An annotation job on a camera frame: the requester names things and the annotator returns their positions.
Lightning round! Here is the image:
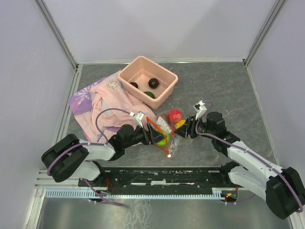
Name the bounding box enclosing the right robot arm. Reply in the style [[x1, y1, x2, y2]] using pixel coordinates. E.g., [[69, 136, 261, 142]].
[[175, 112, 305, 219]]

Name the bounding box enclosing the pink purple printed cloth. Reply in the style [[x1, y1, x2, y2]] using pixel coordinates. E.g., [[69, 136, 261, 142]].
[[68, 73, 156, 142]]

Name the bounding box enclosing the clear zip top bag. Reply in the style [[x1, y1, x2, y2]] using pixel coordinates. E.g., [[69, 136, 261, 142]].
[[146, 107, 193, 159]]

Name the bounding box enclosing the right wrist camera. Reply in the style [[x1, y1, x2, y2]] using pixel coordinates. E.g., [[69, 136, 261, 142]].
[[193, 100, 207, 120]]

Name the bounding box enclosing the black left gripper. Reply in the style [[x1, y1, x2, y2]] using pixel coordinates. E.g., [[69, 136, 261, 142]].
[[123, 122, 166, 148]]

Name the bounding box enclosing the yellow fake pear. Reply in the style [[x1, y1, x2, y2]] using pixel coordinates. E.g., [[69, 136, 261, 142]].
[[175, 119, 186, 129]]

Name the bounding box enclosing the dark brown fake fruit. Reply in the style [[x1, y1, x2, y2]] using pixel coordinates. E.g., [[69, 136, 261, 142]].
[[130, 82, 139, 89]]

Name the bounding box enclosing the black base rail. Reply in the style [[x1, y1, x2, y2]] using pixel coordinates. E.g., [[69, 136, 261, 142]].
[[90, 166, 236, 194]]

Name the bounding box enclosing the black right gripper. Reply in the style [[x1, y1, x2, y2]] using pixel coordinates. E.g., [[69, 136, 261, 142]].
[[173, 115, 214, 139]]

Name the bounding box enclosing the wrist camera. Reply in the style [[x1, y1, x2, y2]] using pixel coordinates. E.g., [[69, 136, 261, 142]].
[[193, 100, 207, 120], [130, 111, 144, 128]]

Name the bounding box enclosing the pink plastic tub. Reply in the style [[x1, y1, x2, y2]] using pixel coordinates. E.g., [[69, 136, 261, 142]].
[[118, 56, 178, 110]]

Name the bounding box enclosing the green fake apple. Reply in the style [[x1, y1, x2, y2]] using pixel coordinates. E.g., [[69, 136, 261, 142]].
[[156, 133, 170, 146]]

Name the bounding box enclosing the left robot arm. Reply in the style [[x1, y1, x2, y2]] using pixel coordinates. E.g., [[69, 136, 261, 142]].
[[41, 123, 166, 186]]

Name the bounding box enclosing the dark green fake vegetable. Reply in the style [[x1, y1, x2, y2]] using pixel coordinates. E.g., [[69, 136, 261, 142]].
[[144, 91, 155, 99]]

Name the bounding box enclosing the light blue cable duct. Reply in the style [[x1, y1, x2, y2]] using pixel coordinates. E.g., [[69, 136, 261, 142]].
[[45, 186, 231, 199]]

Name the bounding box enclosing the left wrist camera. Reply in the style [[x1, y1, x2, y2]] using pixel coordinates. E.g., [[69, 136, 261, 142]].
[[130, 111, 144, 128]]

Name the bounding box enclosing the red fake tomato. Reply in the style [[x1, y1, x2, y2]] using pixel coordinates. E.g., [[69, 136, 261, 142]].
[[168, 109, 183, 123]]

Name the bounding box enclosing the dark purple fake eggplant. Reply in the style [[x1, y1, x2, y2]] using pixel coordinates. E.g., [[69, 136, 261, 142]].
[[148, 78, 160, 89]]

